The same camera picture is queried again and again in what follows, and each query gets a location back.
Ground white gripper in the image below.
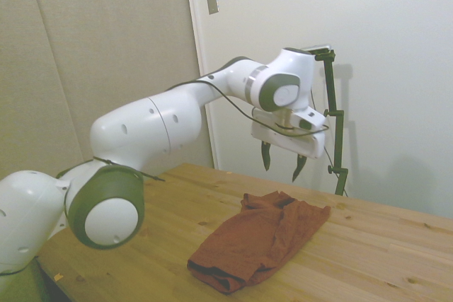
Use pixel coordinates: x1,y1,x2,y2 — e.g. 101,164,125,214
250,107,326,183

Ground white door frame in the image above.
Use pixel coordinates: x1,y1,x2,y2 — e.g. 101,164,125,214
181,0,219,170

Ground rust red shorts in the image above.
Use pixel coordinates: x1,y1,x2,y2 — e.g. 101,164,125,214
186,190,332,296

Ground black camera stand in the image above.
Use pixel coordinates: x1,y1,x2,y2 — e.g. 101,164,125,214
314,49,350,197

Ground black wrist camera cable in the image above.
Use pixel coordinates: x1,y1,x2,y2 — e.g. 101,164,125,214
55,80,330,183

